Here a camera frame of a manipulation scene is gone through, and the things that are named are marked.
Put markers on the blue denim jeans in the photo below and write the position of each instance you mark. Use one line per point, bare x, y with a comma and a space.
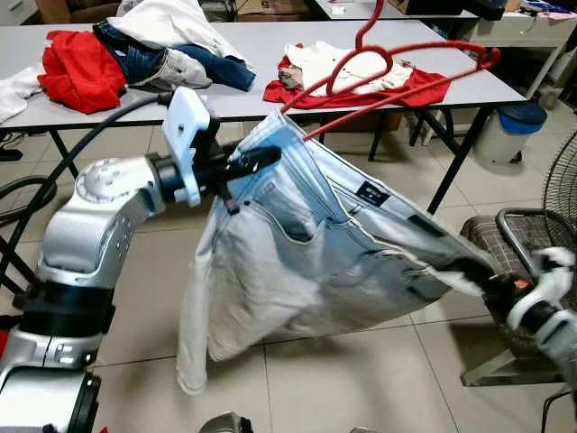
225, 72

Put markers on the blue lidded bin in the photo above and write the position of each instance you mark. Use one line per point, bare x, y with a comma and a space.
509, 135

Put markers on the off-white cloth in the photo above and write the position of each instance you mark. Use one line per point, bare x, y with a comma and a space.
16, 95

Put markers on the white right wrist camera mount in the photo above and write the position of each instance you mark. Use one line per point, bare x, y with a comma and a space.
541, 302

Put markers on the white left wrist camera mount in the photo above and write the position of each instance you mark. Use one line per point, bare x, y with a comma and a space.
185, 126

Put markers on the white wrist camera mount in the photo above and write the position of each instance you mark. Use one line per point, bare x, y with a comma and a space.
185, 126
541, 302

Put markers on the grey table black legs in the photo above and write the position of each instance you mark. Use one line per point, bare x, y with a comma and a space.
216, 106

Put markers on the white shirt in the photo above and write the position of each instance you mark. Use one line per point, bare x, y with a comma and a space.
171, 23

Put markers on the red plastic hanger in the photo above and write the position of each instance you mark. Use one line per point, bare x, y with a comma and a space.
492, 59

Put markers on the red shirt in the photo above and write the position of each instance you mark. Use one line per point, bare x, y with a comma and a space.
81, 77
281, 94

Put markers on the grey robot left leg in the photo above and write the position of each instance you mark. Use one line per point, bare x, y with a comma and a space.
225, 424

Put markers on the pale denim jeans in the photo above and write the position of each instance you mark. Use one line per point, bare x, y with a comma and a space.
297, 271

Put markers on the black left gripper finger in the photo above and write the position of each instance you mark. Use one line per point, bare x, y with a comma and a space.
252, 161

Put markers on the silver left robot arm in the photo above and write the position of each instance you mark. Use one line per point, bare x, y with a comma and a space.
81, 234

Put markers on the cream shirt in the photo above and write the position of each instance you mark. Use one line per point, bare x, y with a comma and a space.
311, 59

